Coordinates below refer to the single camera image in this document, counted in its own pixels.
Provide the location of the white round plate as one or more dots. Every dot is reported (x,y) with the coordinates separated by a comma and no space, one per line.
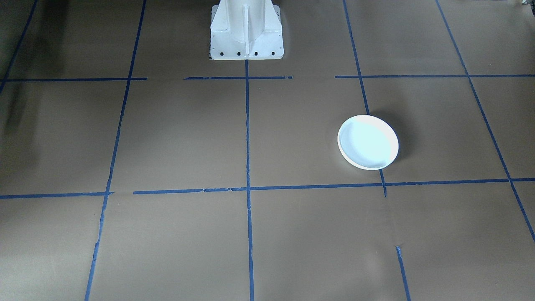
(368,143)

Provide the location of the white pillar base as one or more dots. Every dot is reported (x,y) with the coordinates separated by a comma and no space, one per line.
(246,29)

